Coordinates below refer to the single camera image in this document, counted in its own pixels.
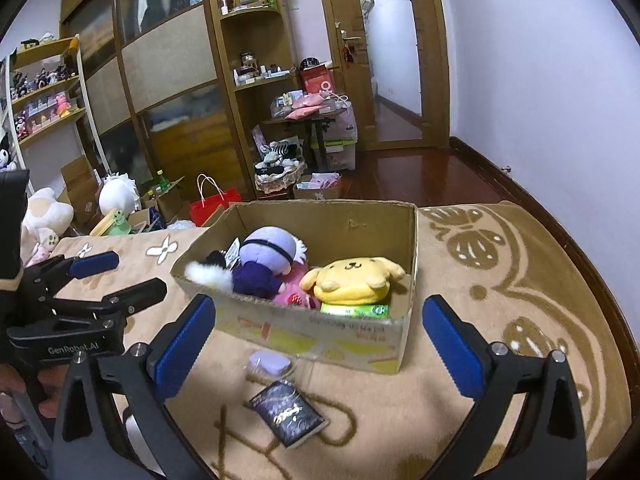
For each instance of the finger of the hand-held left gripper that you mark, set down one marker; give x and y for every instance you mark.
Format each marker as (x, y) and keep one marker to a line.
(135, 295)
(95, 264)

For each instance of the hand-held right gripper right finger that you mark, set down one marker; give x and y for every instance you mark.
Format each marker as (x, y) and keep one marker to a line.
(452, 345)

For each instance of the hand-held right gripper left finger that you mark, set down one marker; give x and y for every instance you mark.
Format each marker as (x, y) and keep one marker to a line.
(182, 345)

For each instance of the black and white fluffy toy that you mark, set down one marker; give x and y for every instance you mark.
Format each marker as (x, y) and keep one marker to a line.
(207, 272)

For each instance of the green tissue pack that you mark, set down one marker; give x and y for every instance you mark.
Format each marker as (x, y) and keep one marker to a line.
(355, 310)

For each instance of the purple-haired plush doll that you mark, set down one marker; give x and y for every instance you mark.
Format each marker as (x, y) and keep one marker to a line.
(265, 260)

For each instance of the yellow dog plush toy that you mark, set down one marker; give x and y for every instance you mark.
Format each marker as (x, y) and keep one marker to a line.
(350, 280)

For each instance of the pink plush toy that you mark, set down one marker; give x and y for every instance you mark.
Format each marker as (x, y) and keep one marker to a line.
(295, 285)

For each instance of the person's left hand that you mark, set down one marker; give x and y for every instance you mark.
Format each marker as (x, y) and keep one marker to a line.
(47, 390)

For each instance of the brown floral blanket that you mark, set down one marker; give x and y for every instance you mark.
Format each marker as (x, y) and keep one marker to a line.
(500, 340)

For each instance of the green frog toy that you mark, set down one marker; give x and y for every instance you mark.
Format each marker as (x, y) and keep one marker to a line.
(120, 222)

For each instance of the cream plush toy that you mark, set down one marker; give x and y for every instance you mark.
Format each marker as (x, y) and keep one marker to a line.
(47, 212)

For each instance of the white round plush toy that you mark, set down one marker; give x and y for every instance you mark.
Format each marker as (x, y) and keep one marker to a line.
(119, 195)

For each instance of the small lilac pouch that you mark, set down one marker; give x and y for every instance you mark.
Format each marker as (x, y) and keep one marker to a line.
(269, 365)

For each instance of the open floor cardboard box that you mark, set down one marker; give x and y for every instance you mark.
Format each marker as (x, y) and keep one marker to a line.
(167, 200)

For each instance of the green bottle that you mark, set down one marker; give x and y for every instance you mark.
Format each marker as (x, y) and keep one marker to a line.
(162, 181)

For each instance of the red gift bag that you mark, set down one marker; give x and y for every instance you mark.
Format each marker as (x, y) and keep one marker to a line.
(207, 210)

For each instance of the dark foil packet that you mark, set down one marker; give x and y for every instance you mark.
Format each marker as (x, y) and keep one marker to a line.
(290, 412)

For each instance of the black rabbit plush toy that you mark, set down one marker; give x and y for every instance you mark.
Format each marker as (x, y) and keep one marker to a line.
(6, 152)

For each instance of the wicker basket with plushies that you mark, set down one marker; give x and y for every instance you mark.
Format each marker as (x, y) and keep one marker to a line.
(277, 177)

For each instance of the wooden wardrobe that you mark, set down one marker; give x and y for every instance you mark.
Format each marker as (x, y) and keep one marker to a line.
(160, 70)

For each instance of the clear plastic storage box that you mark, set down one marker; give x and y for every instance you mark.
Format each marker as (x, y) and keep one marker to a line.
(337, 155)

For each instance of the wooden corner shelf unit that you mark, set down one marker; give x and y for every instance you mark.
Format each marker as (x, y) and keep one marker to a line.
(250, 95)

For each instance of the small cluttered side table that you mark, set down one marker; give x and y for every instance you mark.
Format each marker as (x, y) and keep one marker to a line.
(305, 120)

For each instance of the pink padded envelope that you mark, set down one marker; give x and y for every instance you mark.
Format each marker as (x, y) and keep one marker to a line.
(307, 101)

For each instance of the red paper bag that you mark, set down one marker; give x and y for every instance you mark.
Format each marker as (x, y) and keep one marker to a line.
(317, 80)

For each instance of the wooden door with glass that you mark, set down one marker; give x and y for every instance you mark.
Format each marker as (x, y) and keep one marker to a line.
(430, 60)

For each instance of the wall shelf with figurines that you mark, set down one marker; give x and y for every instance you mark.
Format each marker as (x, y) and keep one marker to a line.
(42, 95)

